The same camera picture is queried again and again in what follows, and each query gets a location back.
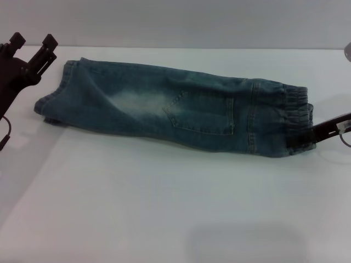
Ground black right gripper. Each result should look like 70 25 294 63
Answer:
286 112 351 149

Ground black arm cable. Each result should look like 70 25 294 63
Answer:
0 116 13 152
337 126 351 148

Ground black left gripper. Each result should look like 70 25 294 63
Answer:
0 32 59 119

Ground blue denim shorts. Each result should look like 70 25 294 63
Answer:
33 56 316 159

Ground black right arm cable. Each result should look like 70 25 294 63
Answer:
337 126 351 148

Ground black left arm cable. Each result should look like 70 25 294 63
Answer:
0 116 13 152

